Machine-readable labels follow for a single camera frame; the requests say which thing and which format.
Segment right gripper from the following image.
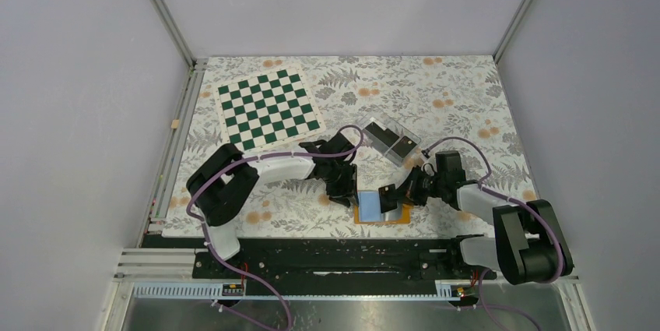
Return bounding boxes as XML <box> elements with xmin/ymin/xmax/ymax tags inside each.
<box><xmin>388</xmin><ymin>164</ymin><xmax>446</xmax><ymax>207</ymax></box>

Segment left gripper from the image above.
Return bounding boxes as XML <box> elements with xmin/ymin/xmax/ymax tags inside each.
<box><xmin>324</xmin><ymin>161</ymin><xmax>359</xmax><ymax>208</ymax></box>

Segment single black credit card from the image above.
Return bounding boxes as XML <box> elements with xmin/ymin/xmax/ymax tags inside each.
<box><xmin>378</xmin><ymin>184</ymin><xmax>398</xmax><ymax>214</ymax></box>

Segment orange leather card holder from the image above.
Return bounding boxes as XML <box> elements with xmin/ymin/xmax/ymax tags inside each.
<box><xmin>353</xmin><ymin>191</ymin><xmax>411</xmax><ymax>225</ymax></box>

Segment clear plastic card box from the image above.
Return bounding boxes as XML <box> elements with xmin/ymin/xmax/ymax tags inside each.
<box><xmin>358</xmin><ymin>112</ymin><xmax>421</xmax><ymax>166</ymax></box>

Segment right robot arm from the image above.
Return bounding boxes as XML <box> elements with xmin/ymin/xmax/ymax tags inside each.
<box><xmin>378</xmin><ymin>151</ymin><xmax>574</xmax><ymax>285</ymax></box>

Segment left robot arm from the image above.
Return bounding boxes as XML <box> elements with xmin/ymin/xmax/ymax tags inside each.
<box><xmin>186</xmin><ymin>132</ymin><xmax>360</xmax><ymax>277</ymax></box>

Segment floral patterned table mat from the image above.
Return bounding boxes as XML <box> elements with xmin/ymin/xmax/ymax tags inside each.
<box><xmin>162</xmin><ymin>55</ymin><xmax>537</xmax><ymax>238</ymax></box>

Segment green white chessboard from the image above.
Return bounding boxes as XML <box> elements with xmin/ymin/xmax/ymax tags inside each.
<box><xmin>213</xmin><ymin>64</ymin><xmax>326</xmax><ymax>152</ymax></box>

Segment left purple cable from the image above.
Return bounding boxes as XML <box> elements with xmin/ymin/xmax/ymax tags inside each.
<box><xmin>185</xmin><ymin>125</ymin><xmax>365</xmax><ymax>331</ymax></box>

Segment purple cable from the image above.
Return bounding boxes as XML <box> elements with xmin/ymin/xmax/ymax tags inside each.
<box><xmin>185</xmin><ymin>125</ymin><xmax>365</xmax><ymax>331</ymax></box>
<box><xmin>421</xmin><ymin>137</ymin><xmax>568</xmax><ymax>331</ymax></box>

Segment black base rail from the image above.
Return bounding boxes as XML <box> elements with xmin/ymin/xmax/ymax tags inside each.
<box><xmin>191</xmin><ymin>235</ymin><xmax>497</xmax><ymax>297</ymax></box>

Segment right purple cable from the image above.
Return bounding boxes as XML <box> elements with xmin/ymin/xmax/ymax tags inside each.
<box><xmin>421</xmin><ymin>137</ymin><xmax>568</xmax><ymax>331</ymax></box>

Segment right aluminium frame post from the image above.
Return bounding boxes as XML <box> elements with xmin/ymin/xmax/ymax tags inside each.
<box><xmin>493</xmin><ymin>0</ymin><xmax>534</xmax><ymax>64</ymax></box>

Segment aluminium frame post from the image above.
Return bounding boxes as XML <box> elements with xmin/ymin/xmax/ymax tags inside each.
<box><xmin>150</xmin><ymin>0</ymin><xmax>196</xmax><ymax>68</ymax></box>
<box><xmin>493</xmin><ymin>0</ymin><xmax>534</xmax><ymax>64</ymax></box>

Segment left aluminium frame post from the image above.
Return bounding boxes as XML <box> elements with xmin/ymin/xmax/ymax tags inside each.
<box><xmin>150</xmin><ymin>0</ymin><xmax>196</xmax><ymax>68</ymax></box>

